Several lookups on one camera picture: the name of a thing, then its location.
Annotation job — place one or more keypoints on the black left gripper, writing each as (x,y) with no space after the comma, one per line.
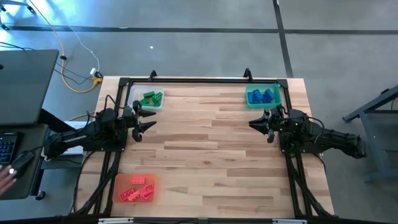
(136,119)

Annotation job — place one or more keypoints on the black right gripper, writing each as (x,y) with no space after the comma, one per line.
(275,123)

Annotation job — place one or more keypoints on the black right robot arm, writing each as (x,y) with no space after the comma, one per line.
(342,141)

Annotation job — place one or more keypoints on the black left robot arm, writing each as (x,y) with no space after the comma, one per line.
(74,138)

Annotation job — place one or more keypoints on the teal plastic bin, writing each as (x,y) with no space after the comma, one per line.
(262,105)

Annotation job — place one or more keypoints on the clear plastic bin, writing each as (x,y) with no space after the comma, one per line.
(135,93)

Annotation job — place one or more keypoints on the orange plastic tray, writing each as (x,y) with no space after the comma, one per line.
(121,182)

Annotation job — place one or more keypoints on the white power adapter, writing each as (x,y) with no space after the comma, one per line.
(93,71)

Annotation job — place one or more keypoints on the white box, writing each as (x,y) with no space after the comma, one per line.
(73,151)

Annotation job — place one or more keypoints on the grey metal cart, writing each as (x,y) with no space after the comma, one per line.
(373,146)

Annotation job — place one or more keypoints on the grey laptop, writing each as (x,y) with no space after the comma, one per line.
(25,84)

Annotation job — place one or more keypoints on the black computer mouse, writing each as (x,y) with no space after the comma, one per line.
(23,160)

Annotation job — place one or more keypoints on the black caster wheel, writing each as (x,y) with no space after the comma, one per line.
(40,195)

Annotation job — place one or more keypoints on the dark desk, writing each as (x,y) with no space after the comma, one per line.
(26,190)

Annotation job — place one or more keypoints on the black backlit keyboard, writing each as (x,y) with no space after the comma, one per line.
(6,149)

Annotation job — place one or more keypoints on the person's hand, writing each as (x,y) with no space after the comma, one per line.
(6,183)

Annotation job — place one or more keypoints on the grey stand leg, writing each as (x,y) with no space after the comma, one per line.
(18,3)

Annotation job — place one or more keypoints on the black clamp bracket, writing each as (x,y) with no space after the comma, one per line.
(247,74)
(152,75)

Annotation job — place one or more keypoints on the silver bracket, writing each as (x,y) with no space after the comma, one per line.
(115,221)
(289,221)

